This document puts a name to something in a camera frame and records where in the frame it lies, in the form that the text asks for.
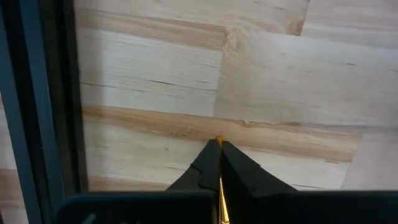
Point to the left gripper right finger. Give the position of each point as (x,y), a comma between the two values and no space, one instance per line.
(248,177)

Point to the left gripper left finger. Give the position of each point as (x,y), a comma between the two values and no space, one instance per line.
(205,174)

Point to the thin round gold-ferrule paintbrush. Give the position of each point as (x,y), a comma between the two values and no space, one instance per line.
(223,208)

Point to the black aluminium table frame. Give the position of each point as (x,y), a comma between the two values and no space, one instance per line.
(56,93)

